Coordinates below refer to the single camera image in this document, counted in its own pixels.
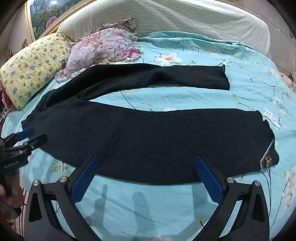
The person's left hand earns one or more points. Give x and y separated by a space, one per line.
17 193

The beige ribbed headboard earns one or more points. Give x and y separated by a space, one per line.
185 16

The gold framed landscape painting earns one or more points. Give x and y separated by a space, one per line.
44 11

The pink floral ruffled pillow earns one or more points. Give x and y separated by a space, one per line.
104 46

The yellow printed pillow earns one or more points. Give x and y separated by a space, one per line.
30 69

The red cloth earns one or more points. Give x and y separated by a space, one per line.
4 97

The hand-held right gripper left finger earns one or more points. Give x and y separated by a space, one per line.
84 180

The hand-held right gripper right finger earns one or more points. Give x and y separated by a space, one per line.
208 180

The turquoise floral blanket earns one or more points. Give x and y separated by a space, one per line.
185 97

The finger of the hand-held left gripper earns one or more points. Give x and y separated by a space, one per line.
38 140
25 133

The black pants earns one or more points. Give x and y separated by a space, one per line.
150 139

